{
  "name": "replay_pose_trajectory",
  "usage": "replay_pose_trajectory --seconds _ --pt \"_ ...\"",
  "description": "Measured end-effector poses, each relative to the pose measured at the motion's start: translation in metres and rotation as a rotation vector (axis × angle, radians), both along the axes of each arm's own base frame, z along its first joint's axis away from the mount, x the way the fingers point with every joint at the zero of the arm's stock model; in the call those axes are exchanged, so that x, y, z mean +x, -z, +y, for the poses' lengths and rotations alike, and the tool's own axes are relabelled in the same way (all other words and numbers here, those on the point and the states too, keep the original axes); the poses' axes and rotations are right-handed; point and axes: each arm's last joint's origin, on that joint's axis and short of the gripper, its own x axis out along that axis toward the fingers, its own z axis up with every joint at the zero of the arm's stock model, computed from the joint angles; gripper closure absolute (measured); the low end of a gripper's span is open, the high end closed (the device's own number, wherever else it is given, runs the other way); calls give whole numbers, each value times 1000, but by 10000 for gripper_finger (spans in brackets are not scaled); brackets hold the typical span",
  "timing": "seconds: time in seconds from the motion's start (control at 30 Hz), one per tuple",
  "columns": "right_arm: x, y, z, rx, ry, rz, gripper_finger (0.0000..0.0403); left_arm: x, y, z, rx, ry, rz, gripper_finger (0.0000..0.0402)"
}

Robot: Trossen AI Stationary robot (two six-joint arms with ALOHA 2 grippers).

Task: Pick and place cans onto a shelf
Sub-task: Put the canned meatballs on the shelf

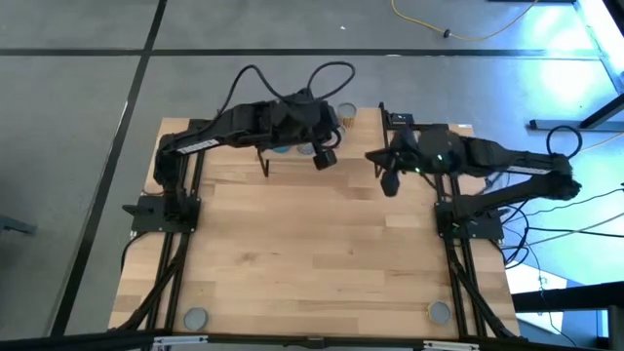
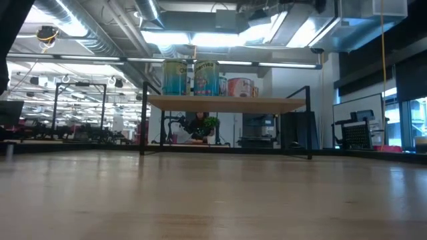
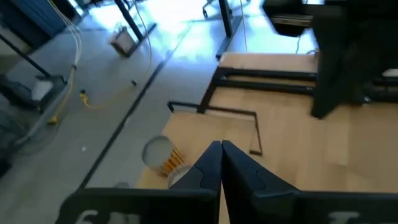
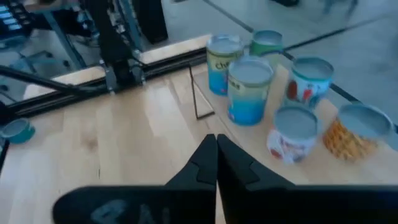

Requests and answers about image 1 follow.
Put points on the gold-rimmed can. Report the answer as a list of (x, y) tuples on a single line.
[(439, 313)]

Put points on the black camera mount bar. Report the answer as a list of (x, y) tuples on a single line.
[(341, 342)]

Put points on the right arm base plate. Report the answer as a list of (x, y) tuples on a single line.
[(487, 226)]

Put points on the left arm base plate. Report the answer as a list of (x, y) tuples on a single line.
[(146, 217)]

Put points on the black aluminium table frame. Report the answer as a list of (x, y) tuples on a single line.
[(452, 263)]

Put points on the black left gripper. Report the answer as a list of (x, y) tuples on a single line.
[(297, 119)]

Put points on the spicy black beans can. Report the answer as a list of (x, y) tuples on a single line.
[(347, 113)]

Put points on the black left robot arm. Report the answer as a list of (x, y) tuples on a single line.
[(234, 129)]

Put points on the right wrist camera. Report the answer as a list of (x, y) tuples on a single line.
[(390, 183)]

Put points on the wooden shelf with black legs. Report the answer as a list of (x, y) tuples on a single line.
[(361, 141)]

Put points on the small black box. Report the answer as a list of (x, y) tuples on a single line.
[(402, 117)]

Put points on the grey floor stand foot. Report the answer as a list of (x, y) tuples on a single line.
[(17, 225)]

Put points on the silver bracket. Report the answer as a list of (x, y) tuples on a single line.
[(451, 345), (180, 340)]

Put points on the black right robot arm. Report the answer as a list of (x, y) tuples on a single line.
[(526, 168)]

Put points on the black metal stand foot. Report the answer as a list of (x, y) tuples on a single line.
[(575, 125)]

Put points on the grey-topped can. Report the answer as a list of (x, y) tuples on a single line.
[(196, 318)]

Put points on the black desk frame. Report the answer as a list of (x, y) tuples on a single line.
[(565, 297)]

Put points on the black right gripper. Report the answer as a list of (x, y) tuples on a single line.
[(439, 151)]

